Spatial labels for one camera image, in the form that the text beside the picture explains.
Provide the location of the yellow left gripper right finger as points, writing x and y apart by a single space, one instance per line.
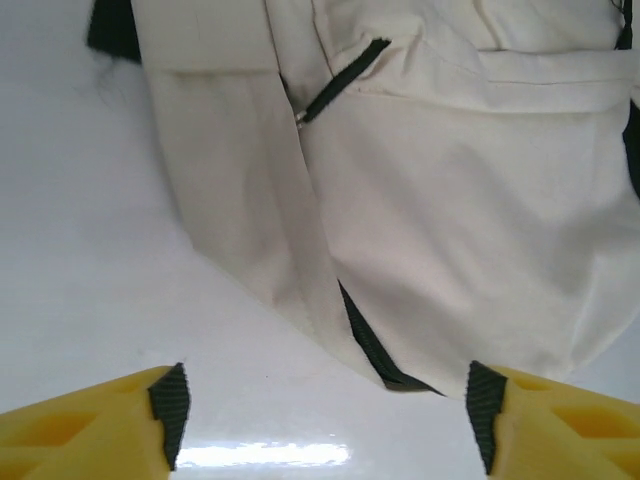
530 440

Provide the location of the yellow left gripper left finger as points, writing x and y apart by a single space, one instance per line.
125 400

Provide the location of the cream canvas backpack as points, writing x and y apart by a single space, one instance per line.
450 200

